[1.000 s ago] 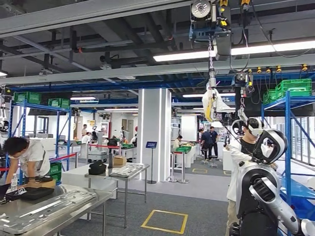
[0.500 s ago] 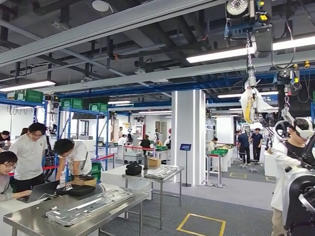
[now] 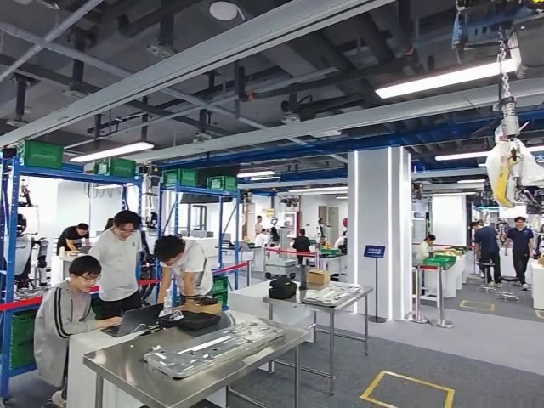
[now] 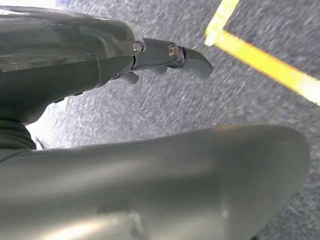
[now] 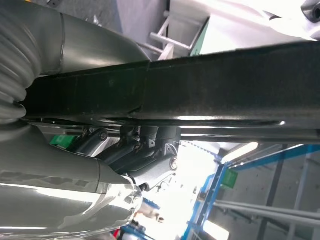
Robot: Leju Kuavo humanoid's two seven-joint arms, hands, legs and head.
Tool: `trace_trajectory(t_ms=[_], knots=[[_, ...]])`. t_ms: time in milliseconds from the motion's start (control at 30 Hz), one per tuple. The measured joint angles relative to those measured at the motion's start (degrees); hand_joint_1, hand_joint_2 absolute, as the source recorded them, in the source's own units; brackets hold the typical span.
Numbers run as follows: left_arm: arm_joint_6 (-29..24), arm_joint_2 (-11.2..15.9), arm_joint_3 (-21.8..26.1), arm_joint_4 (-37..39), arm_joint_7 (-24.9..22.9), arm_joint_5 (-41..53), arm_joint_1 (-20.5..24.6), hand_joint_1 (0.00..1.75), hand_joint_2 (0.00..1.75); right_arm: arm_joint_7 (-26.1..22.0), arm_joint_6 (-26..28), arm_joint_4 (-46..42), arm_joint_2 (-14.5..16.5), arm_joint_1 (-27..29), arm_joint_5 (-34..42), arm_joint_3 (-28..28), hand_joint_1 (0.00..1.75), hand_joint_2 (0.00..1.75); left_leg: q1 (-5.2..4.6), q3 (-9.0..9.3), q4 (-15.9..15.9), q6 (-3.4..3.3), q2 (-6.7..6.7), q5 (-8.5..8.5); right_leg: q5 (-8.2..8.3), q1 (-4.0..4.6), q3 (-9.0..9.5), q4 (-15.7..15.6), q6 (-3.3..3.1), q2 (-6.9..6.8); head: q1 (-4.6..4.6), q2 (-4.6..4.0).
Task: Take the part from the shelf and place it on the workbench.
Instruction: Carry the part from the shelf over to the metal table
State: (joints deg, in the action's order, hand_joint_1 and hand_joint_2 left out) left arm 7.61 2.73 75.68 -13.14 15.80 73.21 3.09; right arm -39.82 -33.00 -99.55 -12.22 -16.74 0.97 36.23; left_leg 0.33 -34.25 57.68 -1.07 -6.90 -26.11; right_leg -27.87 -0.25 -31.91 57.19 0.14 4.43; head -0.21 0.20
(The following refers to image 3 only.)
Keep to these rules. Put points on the black white humanoid robot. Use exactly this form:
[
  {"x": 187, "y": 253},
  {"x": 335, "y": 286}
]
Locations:
[{"x": 23, "y": 253}]

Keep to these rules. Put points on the green plastic crate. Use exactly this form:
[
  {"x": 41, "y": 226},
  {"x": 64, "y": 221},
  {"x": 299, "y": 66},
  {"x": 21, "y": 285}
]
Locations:
[
  {"x": 220, "y": 290},
  {"x": 440, "y": 262},
  {"x": 42, "y": 155},
  {"x": 121, "y": 168},
  {"x": 23, "y": 338},
  {"x": 182, "y": 178},
  {"x": 221, "y": 183}
]

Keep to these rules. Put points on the red barrier belt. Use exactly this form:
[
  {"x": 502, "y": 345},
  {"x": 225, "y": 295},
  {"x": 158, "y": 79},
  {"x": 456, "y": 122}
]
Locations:
[{"x": 21, "y": 304}]

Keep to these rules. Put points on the dark grey laptop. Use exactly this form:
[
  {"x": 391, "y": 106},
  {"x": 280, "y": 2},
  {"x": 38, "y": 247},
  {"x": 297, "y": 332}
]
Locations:
[{"x": 136, "y": 320}]

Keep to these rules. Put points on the blue sign stand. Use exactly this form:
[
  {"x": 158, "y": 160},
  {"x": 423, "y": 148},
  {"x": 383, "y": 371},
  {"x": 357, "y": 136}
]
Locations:
[{"x": 374, "y": 252}]

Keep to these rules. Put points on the brown cardboard box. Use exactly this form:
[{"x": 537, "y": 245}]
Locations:
[
  {"x": 318, "y": 277},
  {"x": 208, "y": 308}
]

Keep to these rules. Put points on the blue steel shelf rack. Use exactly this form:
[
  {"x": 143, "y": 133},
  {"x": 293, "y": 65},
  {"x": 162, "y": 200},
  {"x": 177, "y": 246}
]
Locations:
[
  {"x": 9, "y": 281},
  {"x": 200, "y": 191}
]

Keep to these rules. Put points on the grey metal panel part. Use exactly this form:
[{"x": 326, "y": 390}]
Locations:
[
  {"x": 331, "y": 294},
  {"x": 204, "y": 352}
]

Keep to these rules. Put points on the steel workbench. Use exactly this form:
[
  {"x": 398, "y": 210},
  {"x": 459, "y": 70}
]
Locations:
[
  {"x": 285, "y": 302},
  {"x": 127, "y": 366}
]

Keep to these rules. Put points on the black plastic tray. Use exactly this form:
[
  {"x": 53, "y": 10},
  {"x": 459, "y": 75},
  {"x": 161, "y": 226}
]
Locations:
[{"x": 191, "y": 321}]

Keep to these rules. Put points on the white yellow padded harness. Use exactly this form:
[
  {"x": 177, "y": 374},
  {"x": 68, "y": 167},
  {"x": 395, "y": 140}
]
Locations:
[{"x": 503, "y": 169}]

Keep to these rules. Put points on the white ceiling light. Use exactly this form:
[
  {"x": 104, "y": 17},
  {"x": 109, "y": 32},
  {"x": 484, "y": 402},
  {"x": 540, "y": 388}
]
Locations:
[
  {"x": 463, "y": 156},
  {"x": 115, "y": 152},
  {"x": 446, "y": 79}
]

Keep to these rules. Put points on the round white ceiling disc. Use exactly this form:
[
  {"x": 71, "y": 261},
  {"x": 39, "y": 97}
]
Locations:
[{"x": 222, "y": 10}]

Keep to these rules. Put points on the chrome stanchion post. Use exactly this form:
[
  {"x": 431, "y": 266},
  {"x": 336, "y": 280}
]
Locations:
[
  {"x": 417, "y": 293},
  {"x": 441, "y": 293}
]

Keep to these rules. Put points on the black bag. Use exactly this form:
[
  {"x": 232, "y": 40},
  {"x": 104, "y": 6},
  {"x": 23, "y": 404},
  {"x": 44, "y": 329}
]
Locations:
[{"x": 282, "y": 288}]

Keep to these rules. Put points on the person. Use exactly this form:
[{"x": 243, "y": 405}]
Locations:
[
  {"x": 72, "y": 235},
  {"x": 117, "y": 264},
  {"x": 193, "y": 270},
  {"x": 487, "y": 248},
  {"x": 519, "y": 248},
  {"x": 259, "y": 225},
  {"x": 425, "y": 248},
  {"x": 63, "y": 321},
  {"x": 302, "y": 245}
]

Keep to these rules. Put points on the grey overhead rail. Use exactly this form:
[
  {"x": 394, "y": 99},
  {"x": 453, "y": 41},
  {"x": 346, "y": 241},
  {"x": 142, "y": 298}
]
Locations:
[
  {"x": 382, "y": 119},
  {"x": 170, "y": 69}
]

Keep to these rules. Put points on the blue hoist trolley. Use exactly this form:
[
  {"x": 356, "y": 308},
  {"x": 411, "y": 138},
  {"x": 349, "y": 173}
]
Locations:
[{"x": 476, "y": 28}]

